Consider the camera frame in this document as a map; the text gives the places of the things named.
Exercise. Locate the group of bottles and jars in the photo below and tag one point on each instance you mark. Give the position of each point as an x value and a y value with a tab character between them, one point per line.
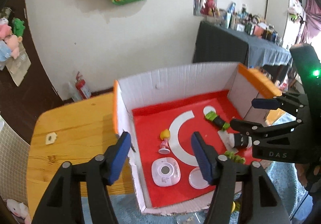
248	23

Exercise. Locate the green plush toy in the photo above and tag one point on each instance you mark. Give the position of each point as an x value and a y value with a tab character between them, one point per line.
18	26

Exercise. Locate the green leafy toy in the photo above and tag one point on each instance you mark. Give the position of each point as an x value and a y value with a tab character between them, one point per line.
233	156

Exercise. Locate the white cabinet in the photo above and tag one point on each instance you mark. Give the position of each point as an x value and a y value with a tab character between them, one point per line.
275	13

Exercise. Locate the white round gadget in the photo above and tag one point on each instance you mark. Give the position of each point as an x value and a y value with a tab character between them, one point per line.
160	176

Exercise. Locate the blue fluffy towel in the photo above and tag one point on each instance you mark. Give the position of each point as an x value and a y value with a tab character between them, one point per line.
125	211

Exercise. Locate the light blue plush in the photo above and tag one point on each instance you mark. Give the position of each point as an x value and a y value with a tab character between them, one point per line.
3	51

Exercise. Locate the small beige piece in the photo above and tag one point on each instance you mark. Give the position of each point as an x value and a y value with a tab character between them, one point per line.
51	138

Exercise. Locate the clear plastic piece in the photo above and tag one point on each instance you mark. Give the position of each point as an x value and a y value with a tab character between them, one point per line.
188	220

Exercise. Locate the dark brown door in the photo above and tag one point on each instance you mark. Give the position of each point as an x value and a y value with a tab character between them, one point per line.
30	93

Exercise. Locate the red fire extinguisher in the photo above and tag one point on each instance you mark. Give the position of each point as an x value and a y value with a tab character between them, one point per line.
81	87

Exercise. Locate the white cardboard box red floor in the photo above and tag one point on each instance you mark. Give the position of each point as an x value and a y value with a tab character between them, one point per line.
140	96

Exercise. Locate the green hanging plush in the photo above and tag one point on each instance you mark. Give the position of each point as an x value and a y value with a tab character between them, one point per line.
293	14

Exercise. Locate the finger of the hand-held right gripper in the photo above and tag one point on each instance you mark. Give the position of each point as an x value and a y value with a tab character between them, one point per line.
250	128
265	103

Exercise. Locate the yellow-haired doll figure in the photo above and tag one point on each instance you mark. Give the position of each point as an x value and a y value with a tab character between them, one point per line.
165	135

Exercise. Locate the black bottle green cap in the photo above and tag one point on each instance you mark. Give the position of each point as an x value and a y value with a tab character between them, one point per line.
218	121

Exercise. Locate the side table with dark cloth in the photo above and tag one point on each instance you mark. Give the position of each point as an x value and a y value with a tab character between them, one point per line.
225	46

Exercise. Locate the clear jar lid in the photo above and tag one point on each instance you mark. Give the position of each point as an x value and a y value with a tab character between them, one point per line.
195	178

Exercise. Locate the pale pink plush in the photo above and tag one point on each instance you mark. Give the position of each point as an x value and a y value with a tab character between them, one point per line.
13	43

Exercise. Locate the person's right hand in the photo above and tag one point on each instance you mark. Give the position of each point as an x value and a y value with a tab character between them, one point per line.
309	176

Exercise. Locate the pink curtain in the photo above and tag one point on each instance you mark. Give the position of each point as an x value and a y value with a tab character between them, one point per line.
312	13

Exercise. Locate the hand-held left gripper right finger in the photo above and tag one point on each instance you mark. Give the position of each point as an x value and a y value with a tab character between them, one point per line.
203	161

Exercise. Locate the pink pig plush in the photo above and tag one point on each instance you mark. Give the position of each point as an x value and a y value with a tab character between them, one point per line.
6	29

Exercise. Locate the white plush toy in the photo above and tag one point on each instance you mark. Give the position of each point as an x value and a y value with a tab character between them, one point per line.
17	210

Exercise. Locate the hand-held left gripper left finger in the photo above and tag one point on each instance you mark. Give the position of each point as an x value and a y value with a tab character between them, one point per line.
117	161

